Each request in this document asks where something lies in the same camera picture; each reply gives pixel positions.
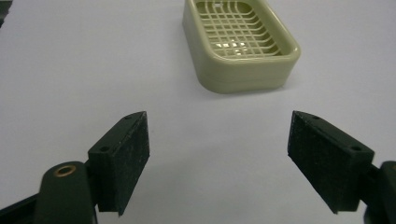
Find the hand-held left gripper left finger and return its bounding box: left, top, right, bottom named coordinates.
left=87, top=110, right=151, bottom=217

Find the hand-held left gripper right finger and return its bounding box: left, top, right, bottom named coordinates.
left=287, top=110, right=375, bottom=215

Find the pale green soap dish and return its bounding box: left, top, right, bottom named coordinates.
left=181, top=0, right=302, bottom=94

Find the dark object at table edge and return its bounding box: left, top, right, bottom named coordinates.
left=0, top=0, right=13, bottom=28

